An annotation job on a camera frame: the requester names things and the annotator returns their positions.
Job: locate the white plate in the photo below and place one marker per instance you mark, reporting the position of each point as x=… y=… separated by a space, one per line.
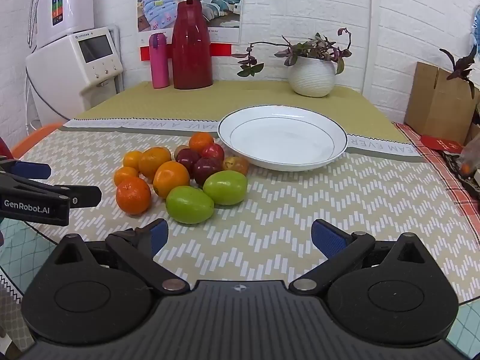
x=281 y=135

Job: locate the olive patterned tablecloth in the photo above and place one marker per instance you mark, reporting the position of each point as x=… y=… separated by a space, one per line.
x=281 y=213

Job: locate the teal patterned cloth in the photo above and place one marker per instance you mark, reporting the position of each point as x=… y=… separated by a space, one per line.
x=15 y=240

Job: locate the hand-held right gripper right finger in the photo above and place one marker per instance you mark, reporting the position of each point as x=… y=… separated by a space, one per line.
x=328 y=238

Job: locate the small yellow-red plum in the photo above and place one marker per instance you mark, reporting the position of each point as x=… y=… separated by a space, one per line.
x=236 y=165

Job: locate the large orange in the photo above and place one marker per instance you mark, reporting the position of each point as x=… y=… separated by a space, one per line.
x=154 y=161
x=170 y=179

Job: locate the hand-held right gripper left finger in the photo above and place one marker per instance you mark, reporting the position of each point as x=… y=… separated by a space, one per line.
x=159 y=234

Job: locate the white water dispenser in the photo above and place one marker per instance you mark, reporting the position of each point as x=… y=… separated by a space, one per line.
x=67 y=78

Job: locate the red plaid cloth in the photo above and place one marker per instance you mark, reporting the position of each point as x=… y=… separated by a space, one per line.
x=431 y=165

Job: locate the blue decorative wall plates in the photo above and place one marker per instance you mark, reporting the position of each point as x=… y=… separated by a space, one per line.
x=475 y=35

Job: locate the small brown fruit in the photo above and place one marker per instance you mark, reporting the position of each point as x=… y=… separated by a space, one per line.
x=179 y=152

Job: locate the potted plant in white pot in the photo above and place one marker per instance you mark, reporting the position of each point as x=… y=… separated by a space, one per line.
x=311 y=77

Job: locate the small mandarin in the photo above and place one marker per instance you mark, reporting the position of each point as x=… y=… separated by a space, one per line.
x=125 y=175
x=132 y=159

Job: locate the clear plastic bag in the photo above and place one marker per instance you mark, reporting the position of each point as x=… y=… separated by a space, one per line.
x=468 y=161

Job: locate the white wall-mounted water purifier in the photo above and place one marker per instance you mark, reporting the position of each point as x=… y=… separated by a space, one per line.
x=71 y=0

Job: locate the white wall conduit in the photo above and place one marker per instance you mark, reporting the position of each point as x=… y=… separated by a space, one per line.
x=369 y=26

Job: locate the large cardboard box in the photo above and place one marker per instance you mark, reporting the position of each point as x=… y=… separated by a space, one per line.
x=435 y=105

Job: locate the dimpled mandarin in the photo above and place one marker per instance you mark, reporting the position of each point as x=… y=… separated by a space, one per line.
x=133 y=195

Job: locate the red thermos jug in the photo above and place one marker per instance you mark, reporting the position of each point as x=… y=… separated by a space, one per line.
x=192 y=45

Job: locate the round mandarin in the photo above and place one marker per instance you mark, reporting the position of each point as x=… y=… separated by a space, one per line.
x=200 y=142

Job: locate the red wall strip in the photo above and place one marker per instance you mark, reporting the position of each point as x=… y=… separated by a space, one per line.
x=221 y=50

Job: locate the pink bottle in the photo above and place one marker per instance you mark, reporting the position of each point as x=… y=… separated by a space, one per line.
x=159 y=63

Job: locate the dark purple leafy plant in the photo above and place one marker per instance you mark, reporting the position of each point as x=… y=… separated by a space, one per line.
x=463 y=65

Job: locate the green jujube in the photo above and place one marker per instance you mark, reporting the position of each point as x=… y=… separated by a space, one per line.
x=225 y=187
x=189 y=205

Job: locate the red envelope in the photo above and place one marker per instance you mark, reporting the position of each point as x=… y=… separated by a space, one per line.
x=442 y=144

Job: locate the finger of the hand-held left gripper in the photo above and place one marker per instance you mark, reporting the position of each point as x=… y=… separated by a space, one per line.
x=86 y=196
x=33 y=170

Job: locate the red plum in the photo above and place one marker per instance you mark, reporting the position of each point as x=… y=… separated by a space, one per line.
x=207 y=170
x=213 y=152
x=186 y=157

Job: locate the wall poster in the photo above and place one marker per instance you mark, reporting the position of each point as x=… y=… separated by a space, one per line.
x=225 y=7

